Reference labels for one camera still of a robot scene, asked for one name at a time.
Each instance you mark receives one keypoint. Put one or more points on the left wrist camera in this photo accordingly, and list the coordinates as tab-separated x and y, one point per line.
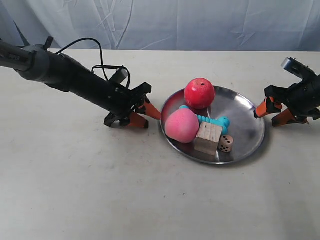
119	76

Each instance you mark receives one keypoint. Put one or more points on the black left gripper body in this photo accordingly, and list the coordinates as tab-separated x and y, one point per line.
121	102

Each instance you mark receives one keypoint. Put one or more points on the turquoise bone toy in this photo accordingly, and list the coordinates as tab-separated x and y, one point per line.
220	122

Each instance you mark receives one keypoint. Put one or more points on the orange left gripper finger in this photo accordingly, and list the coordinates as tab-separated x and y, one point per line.
145	107
135	120

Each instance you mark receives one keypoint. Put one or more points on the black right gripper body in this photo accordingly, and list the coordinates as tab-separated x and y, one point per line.
301	99

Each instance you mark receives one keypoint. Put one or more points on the white backdrop curtain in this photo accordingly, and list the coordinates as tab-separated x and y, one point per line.
183	25

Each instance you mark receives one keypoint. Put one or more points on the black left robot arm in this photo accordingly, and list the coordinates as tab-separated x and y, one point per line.
107	86

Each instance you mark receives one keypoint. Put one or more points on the pink peach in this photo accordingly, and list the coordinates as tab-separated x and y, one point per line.
171	133

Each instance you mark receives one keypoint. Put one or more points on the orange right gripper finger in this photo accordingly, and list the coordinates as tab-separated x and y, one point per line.
263	107
287	118

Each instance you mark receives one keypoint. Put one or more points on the wooden cube block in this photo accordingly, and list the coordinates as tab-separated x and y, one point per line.
208	138

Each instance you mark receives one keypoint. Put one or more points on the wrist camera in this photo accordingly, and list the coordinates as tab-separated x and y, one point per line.
119	76
298	69

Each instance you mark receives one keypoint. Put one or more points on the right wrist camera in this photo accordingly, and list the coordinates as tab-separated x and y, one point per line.
298	69

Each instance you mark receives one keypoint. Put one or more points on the round steel plate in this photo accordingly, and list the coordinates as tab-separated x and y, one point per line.
247	131

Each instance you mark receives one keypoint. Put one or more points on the small wooden die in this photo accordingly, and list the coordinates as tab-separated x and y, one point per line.
226	143

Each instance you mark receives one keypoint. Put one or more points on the red apple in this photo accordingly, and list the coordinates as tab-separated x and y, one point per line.
199	93

